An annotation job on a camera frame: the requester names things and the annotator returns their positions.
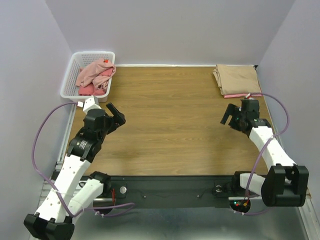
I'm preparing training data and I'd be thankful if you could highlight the beige t shirt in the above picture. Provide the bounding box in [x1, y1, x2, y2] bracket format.
[212, 64, 261, 96]

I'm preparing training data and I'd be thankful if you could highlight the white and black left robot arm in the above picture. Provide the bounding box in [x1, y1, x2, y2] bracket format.
[23, 101, 126, 240]

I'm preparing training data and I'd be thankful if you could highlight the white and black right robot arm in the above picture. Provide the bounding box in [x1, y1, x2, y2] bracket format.
[220, 98, 309, 207]

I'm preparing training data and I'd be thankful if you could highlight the folded bright pink t shirt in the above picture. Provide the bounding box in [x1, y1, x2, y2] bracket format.
[223, 93, 262, 99]

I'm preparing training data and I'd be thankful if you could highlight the dusty pink t shirt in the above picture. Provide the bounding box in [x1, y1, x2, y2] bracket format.
[75, 58, 116, 87]

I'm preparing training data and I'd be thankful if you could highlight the white perforated plastic basket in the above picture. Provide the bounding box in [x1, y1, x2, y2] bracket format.
[60, 50, 116, 103]

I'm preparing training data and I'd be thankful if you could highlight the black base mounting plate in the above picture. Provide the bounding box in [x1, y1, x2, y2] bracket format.
[93, 175, 245, 209]

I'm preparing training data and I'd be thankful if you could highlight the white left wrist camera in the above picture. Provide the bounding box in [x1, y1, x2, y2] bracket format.
[77, 95, 101, 114]

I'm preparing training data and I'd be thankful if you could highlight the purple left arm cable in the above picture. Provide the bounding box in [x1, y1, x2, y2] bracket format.
[31, 101, 136, 218]

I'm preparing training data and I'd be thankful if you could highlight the aluminium frame rail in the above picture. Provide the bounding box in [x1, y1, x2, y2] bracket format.
[38, 180, 52, 207]

